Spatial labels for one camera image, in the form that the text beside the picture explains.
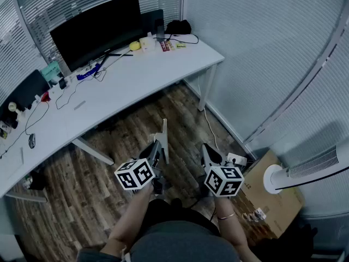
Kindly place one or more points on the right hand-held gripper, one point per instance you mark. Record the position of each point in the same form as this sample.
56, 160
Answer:
222, 181

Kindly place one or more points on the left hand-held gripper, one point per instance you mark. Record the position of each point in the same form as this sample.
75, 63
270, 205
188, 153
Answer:
136, 175

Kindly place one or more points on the person's right forearm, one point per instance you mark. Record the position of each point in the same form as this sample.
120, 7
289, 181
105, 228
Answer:
229, 228

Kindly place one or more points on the person's left forearm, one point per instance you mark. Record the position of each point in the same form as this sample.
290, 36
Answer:
131, 217

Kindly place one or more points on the white power strip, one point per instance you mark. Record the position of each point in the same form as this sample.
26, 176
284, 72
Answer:
236, 159

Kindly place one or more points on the white plug adapters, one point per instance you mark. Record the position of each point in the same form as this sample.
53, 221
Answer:
255, 215

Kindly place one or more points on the brown cardboard box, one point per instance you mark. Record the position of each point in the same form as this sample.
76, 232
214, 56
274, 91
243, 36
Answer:
275, 206

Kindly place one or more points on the person's black trousers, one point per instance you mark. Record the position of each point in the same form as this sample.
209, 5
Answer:
169, 211

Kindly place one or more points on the white desk leg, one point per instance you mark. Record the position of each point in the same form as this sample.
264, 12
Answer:
207, 89
92, 150

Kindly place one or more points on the person's grey shirt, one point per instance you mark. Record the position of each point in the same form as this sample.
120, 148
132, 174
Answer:
180, 244

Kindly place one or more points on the white tower fan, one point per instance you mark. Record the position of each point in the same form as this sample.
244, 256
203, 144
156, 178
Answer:
305, 168

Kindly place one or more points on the small grey flat bar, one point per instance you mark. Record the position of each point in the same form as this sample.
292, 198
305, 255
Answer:
79, 105

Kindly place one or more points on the wooden back scratcher stick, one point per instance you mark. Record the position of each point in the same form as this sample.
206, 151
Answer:
117, 58

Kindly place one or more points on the red snack packet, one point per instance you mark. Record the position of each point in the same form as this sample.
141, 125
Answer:
164, 46

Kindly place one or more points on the yellow snack bar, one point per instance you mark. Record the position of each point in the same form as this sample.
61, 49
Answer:
171, 45

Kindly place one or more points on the yellow snack packet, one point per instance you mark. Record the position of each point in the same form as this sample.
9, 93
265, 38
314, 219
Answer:
180, 46

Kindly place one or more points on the yellow plush toy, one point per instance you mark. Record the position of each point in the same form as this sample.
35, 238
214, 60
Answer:
135, 46

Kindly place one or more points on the black monitor stand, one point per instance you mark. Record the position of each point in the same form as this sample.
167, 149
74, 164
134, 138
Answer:
109, 56

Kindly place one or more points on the clear water bottle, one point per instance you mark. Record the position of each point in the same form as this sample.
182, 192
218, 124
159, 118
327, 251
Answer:
159, 30

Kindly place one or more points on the black power adapter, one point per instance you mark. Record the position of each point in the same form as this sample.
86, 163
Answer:
62, 83

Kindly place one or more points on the black cloth bag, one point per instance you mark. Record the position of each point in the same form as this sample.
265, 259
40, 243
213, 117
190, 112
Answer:
178, 27

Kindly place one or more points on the black screen panel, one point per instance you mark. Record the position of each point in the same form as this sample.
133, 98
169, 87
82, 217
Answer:
150, 20
24, 91

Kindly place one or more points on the red stapler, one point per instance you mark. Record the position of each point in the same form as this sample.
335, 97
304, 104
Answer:
45, 97

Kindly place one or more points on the large curved black monitor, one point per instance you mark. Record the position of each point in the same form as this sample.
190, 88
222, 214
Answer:
95, 31

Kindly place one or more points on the grey computer mouse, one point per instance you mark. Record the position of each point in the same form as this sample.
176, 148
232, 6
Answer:
32, 140

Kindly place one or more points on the black box under desk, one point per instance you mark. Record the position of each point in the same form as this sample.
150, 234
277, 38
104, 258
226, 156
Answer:
36, 180

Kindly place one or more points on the teal cardboard box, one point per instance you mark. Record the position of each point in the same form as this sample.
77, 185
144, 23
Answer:
50, 72

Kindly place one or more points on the white flat pad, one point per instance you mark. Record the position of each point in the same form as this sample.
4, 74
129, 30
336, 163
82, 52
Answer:
17, 162

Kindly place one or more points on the small white desk fan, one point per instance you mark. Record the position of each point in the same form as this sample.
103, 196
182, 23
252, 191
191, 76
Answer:
15, 109

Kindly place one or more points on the small bottles cluster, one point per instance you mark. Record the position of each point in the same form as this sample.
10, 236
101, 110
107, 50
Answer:
6, 128

